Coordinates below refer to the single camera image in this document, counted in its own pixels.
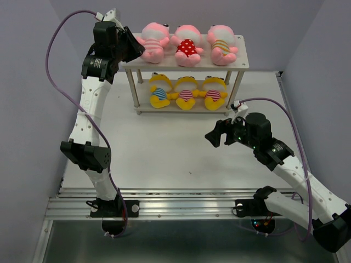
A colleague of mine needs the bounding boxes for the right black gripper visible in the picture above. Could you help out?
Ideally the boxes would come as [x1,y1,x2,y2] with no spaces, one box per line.
[203,112,258,150]

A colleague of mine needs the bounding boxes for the yellow toy blue striped shirt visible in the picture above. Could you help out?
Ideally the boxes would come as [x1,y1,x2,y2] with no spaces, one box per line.
[149,72,173,109]

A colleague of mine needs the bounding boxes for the yellow toy red stripes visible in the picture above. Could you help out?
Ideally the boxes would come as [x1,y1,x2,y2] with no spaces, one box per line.
[171,76,200,111]
[199,76,228,111]

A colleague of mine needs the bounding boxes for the pink toy red polka-dot shirt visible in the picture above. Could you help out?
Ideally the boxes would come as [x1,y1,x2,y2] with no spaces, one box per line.
[170,25,203,67]

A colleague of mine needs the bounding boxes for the pink toy orange striped shirt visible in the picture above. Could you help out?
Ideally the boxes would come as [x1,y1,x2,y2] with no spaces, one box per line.
[207,25,239,66]

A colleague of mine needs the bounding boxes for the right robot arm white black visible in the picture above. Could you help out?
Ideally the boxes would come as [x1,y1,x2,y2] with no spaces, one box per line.
[205,113,350,253]

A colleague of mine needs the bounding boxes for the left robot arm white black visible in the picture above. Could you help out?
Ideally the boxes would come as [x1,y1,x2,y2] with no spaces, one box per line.
[60,21,145,216]

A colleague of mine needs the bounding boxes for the white two-tier wooden shelf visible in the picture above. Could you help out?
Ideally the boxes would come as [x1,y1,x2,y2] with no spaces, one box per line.
[121,33,250,116]

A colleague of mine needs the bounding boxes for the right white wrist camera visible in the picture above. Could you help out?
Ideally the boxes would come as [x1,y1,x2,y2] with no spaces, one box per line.
[230,100,248,123]

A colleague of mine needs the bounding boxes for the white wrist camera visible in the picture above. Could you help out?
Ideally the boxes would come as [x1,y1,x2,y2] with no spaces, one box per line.
[95,8,123,28]
[230,100,248,123]

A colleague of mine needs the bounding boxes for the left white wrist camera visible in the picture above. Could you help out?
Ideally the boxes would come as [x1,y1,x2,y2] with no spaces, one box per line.
[95,8,123,28]

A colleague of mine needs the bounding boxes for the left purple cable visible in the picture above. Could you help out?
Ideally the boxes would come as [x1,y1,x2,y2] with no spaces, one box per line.
[45,10,128,239]

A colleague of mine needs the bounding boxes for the purple cable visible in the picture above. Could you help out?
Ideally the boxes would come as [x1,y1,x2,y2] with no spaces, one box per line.
[45,10,128,239]
[235,98,313,242]

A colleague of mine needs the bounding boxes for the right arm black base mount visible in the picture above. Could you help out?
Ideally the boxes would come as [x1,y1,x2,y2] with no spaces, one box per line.
[231,199,276,235]

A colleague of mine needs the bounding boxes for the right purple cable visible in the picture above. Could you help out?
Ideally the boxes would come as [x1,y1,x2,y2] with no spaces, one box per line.
[235,98,313,242]

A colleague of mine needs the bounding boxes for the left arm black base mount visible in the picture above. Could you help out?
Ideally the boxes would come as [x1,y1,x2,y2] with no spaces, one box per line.
[86,196,140,238]

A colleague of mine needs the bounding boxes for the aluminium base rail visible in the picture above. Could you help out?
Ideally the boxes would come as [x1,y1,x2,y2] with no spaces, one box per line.
[44,188,255,221]

